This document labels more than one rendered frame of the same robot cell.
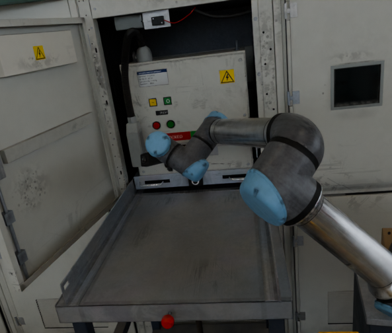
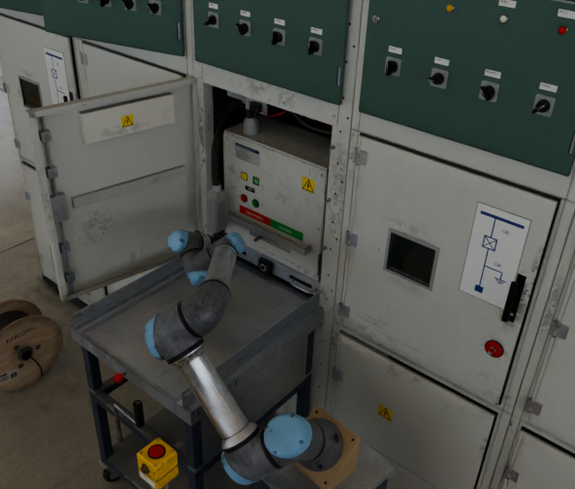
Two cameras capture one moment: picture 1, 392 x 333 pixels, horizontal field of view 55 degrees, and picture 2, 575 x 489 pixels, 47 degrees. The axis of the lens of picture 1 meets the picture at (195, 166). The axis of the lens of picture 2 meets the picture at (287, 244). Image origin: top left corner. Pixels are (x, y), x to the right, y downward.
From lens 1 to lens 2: 1.45 m
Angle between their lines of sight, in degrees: 29
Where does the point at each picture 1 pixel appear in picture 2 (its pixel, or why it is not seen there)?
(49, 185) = (115, 226)
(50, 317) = not seen: hidden behind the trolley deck
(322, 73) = (381, 231)
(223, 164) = (294, 264)
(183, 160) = (187, 265)
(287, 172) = (166, 330)
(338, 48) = (399, 214)
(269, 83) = (335, 213)
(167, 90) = (257, 171)
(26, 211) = (86, 244)
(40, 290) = not seen: hidden behind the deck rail
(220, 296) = (156, 382)
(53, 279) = not seen: hidden behind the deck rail
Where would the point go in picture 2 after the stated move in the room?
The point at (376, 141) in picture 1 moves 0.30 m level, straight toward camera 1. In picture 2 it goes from (421, 323) to (347, 354)
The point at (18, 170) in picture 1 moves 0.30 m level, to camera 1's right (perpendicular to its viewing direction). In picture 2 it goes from (85, 212) to (149, 237)
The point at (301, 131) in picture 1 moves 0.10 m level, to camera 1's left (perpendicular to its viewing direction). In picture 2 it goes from (190, 307) to (161, 295)
